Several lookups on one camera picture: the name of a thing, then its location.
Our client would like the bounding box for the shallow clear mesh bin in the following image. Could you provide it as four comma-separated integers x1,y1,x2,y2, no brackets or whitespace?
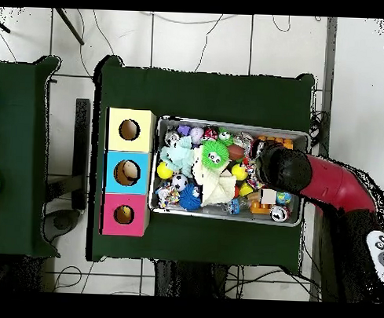
147,115,311,229

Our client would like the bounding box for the mint green cloth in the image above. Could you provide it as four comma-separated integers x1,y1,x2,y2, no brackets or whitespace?
159,134,196,179

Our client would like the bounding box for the green spiky ball with eye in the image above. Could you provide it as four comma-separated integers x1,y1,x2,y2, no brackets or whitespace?
217,127,236,146

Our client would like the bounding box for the dark green tablecloth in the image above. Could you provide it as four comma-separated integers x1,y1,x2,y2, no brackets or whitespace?
86,53,316,276

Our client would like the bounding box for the small baseball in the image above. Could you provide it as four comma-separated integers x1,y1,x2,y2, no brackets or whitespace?
188,126,204,145

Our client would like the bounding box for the small soccer ball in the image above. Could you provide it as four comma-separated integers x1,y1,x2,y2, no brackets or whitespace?
170,174,190,192

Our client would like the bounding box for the blue spiky ball with eyes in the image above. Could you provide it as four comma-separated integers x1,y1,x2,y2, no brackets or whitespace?
177,183,204,211

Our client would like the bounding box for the brown toy football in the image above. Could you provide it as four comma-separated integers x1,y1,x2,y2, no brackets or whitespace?
226,143,247,162

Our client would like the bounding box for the silver drink can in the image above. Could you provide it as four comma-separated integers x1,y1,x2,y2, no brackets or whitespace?
269,204,291,223

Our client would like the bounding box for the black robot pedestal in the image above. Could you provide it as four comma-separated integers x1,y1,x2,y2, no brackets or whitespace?
152,260,230,298

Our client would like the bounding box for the yellow ball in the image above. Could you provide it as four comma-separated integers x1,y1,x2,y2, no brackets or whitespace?
155,161,174,181

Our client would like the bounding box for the black upright panel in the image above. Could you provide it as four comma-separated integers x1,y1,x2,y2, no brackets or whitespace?
71,97,92,211

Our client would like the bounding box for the wooden three-hole box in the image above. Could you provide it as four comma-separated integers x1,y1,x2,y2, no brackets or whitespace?
99,107,158,238

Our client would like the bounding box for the cream yellow cloth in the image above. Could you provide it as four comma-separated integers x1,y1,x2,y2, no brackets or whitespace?
191,148,239,208

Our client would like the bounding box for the dark slanted rod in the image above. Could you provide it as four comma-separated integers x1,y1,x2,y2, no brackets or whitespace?
53,7,86,46

